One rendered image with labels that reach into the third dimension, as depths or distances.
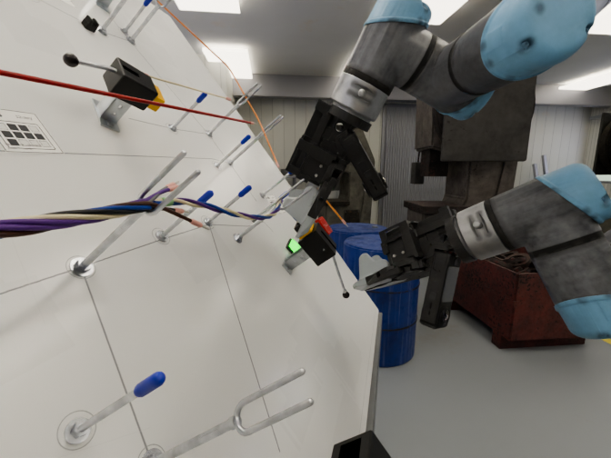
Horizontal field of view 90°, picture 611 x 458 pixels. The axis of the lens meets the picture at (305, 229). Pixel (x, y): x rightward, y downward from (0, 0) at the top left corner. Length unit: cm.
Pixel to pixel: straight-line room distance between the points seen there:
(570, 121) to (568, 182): 881
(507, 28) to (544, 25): 3
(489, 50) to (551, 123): 856
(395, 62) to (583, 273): 33
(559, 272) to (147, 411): 43
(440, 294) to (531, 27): 32
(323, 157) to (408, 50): 17
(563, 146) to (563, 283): 871
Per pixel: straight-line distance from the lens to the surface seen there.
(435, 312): 49
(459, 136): 368
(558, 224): 45
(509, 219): 45
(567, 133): 921
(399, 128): 692
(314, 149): 46
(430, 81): 48
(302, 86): 608
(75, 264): 31
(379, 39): 47
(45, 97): 45
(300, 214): 49
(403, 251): 50
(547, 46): 37
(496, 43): 37
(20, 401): 27
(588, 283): 45
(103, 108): 48
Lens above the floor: 125
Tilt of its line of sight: 10 degrees down
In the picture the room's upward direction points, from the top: straight up
